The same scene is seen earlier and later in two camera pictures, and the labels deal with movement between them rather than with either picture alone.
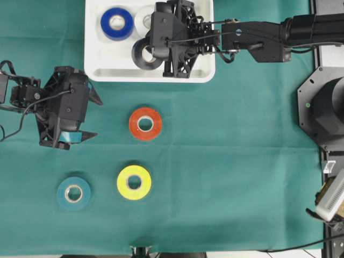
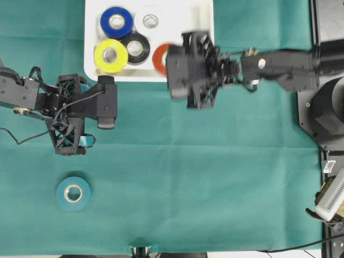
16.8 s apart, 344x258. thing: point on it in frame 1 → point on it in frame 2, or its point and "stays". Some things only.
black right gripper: [177, 32] → [195, 70]
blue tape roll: [117, 35] stays
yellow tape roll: [122, 185] → [121, 59]
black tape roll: [138, 58] → [141, 58]
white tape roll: [142, 21] stays
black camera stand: [140, 251] stays
